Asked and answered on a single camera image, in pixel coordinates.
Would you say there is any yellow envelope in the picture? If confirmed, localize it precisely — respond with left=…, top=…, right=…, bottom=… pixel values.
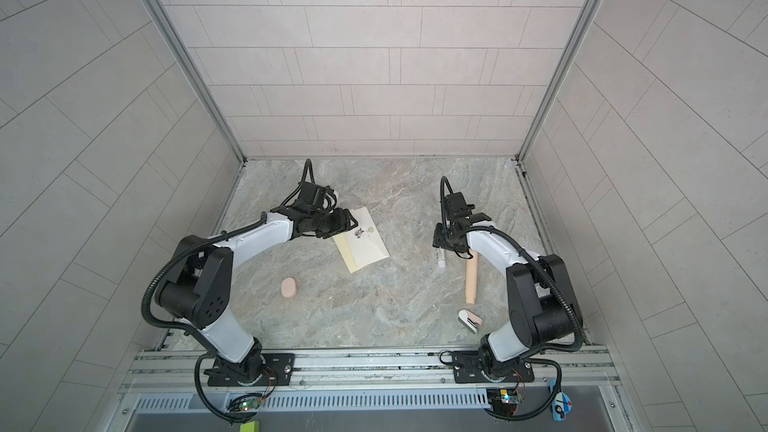
left=333, top=233, right=359, bottom=273

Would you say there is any pink oval eraser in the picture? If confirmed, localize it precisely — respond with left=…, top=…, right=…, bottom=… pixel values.
left=280, top=277, right=298, bottom=299

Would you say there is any beige toy microphone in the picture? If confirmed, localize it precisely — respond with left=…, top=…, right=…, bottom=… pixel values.
left=465, top=249, right=479, bottom=305

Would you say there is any right circuit board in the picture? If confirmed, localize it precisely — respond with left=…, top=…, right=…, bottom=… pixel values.
left=486, top=388, right=524, bottom=416

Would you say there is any aluminium rail frame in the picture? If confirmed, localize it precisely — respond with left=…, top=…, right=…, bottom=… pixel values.
left=105, top=345, right=641, bottom=431

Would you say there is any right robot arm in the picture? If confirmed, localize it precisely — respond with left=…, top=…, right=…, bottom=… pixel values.
left=433, top=177, right=584, bottom=381

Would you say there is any circuit board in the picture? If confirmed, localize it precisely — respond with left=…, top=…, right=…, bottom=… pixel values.
left=486, top=388, right=524, bottom=416
left=228, top=393, right=265, bottom=413

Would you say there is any pink white tape dispenser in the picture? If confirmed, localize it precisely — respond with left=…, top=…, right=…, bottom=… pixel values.
left=457, top=309, right=483, bottom=334

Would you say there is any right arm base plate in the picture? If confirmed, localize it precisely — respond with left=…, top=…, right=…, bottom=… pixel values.
left=439, top=350, right=535, bottom=384

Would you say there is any cream white envelope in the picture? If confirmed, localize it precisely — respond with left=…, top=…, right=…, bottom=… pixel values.
left=344, top=207, right=389, bottom=272

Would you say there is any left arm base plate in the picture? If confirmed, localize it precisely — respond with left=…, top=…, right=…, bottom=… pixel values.
left=203, top=353, right=296, bottom=387

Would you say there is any blue toy car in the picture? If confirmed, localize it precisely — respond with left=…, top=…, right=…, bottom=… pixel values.
left=549, top=379, right=573, bottom=422

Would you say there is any green sticky note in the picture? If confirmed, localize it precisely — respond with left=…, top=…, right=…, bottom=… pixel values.
left=239, top=421, right=260, bottom=432

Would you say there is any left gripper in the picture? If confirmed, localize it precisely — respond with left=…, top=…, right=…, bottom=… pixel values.
left=309, top=207, right=362, bottom=238

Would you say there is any left circuit board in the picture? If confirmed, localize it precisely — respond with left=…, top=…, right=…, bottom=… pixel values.
left=228, top=393, right=265, bottom=413

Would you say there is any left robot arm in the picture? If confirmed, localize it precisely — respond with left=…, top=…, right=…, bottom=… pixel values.
left=140, top=182, right=358, bottom=385

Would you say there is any white glue stick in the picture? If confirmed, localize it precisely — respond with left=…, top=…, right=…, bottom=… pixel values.
left=437, top=248, right=447, bottom=269

